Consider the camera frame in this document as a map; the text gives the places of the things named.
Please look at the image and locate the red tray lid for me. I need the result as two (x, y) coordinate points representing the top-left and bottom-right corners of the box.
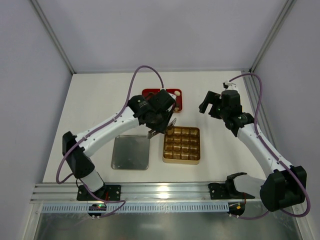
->
(142, 88), (183, 113)

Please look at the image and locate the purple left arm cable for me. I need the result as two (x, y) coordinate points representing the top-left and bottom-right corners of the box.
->
(55, 65), (166, 219)

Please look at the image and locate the gold chocolate box tray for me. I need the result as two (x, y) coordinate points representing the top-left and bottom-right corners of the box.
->
(162, 126), (201, 165)

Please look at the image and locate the aluminium front rail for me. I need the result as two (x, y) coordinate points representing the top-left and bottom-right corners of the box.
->
(30, 182), (260, 203)

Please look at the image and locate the slotted cable duct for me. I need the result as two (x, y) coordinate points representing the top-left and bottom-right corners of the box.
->
(41, 202), (229, 214)

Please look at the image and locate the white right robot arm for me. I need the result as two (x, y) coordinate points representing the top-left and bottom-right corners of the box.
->
(199, 85), (307, 212)

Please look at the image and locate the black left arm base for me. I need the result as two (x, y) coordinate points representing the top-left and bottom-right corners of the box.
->
(76, 184), (122, 201)

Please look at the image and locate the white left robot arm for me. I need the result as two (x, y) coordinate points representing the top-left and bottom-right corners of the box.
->
(62, 89), (177, 193)

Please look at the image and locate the square metal plate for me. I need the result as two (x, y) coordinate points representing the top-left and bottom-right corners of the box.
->
(111, 135), (150, 171)

